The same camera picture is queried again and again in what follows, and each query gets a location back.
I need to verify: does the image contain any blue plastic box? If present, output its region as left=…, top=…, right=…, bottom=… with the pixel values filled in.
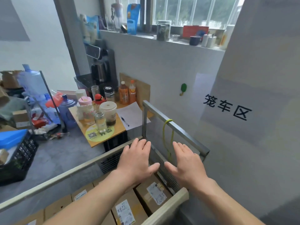
left=0, top=129, right=28, bottom=150

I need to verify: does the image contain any brown tea bottle white cap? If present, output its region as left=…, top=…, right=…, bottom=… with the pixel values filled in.
left=118, top=81, right=129, bottom=105

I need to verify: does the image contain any black water dispenser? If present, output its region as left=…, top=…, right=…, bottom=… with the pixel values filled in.
left=74, top=43, right=118, bottom=96

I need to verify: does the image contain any red lid bottle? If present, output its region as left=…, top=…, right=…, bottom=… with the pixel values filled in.
left=93, top=93, right=107, bottom=108

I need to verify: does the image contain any wall sign with black characters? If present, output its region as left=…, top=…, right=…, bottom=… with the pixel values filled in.
left=200, top=77, right=291, bottom=148

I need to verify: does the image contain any red box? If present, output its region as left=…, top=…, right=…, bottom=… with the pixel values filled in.
left=182, top=25, right=209, bottom=39

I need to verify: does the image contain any cream tall bottle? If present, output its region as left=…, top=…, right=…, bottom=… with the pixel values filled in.
left=220, top=24, right=235, bottom=50

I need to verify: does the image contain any black plastic crate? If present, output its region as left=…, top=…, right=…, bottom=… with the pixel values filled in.
left=0, top=133, right=39, bottom=187

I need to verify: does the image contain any small yellow table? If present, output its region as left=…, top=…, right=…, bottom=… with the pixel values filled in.
left=68, top=102, right=129, bottom=148

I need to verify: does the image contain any clear bottle with strap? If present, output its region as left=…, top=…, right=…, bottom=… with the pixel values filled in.
left=111, top=0, right=123, bottom=32

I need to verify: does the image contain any yellow-green round sticker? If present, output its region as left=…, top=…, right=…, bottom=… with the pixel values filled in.
left=85, top=124, right=115, bottom=142

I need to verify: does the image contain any clear glass jar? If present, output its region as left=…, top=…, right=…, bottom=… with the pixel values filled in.
left=94, top=110, right=108, bottom=134

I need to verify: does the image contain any orange drink bottle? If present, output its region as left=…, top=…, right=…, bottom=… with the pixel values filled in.
left=129, top=79, right=137, bottom=104

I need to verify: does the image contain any person's right forearm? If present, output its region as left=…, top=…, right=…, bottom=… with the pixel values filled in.
left=194, top=179, right=265, bottom=225

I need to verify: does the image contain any metal wire cage cart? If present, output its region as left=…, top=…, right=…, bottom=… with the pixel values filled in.
left=0, top=100, right=210, bottom=225

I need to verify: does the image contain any small brown carton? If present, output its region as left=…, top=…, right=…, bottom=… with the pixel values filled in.
left=0, top=148, right=10, bottom=166

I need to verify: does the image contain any white paper sheet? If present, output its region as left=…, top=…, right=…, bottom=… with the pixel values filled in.
left=116, top=102, right=152, bottom=131

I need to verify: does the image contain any box yellow tape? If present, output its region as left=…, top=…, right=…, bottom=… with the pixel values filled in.
left=135, top=174, right=173, bottom=215

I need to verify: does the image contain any black lid steel flask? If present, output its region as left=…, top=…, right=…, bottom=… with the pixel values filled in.
left=104, top=86, right=115, bottom=102

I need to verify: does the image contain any pale blue plastic bag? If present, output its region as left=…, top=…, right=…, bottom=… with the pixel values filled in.
left=79, top=14, right=100, bottom=44

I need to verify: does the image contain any white small bottle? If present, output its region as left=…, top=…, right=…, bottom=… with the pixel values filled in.
left=201, top=34, right=217, bottom=48

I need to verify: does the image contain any white plastic cup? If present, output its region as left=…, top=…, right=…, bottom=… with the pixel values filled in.
left=76, top=104, right=85, bottom=121

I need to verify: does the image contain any person's left hand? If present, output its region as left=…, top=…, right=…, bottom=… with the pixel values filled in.
left=116, top=138, right=161, bottom=185

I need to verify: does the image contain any parcel with long label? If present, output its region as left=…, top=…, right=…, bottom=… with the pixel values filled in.
left=93, top=172, right=112, bottom=187

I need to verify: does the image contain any person's right hand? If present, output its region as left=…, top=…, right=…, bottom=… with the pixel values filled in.
left=164, top=142, right=209, bottom=193

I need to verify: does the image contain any heap of mixed rubbish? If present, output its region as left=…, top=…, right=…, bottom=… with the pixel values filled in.
left=32, top=119, right=70, bottom=141

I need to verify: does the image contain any blue detergent bottle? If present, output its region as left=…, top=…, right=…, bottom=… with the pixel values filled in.
left=126, top=3, right=141, bottom=35

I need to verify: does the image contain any green striped holed cardboard box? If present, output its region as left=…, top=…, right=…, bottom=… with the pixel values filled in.
left=44, top=194, right=73, bottom=221

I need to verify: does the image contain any parcel with handwritten label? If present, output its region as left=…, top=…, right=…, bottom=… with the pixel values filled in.
left=71, top=182, right=95, bottom=202

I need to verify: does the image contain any yellow-green rope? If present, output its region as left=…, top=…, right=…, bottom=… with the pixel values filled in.
left=163, top=119, right=175, bottom=162

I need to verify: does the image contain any clear glass kettle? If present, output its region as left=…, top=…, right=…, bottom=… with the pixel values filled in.
left=101, top=17, right=111, bottom=31

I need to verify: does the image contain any person's left forearm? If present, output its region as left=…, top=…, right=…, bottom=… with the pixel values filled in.
left=43, top=172, right=139, bottom=225

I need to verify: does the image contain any aluminium-framed window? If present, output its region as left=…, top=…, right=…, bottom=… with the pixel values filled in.
left=103, top=0, right=245, bottom=28

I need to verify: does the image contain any large pale blue jug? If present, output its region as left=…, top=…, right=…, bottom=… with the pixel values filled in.
left=17, top=64, right=48, bottom=96

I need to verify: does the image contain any white lid drink cup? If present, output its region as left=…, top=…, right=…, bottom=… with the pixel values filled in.
left=99, top=101, right=117, bottom=126

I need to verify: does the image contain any yellow taped medium cardboard box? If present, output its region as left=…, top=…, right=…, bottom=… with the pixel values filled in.
left=111, top=188, right=148, bottom=225

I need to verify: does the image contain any dark lid glass jar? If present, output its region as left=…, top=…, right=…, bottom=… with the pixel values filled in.
left=156, top=20, right=172, bottom=41

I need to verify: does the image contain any parcel with blue-top label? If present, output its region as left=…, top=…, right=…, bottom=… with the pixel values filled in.
left=14, top=209, right=45, bottom=225

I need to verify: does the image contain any pink lid clear tumbler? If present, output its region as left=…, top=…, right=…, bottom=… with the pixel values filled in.
left=78, top=96, right=95, bottom=124

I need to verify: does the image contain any blue water jug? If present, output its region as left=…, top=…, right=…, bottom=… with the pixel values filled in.
left=58, top=95, right=77, bottom=129

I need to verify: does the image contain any upright brown carton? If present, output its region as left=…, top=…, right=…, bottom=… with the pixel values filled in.
left=12, top=110, right=30, bottom=129

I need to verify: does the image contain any red plastic object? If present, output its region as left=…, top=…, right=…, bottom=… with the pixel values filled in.
left=45, top=92, right=64, bottom=108

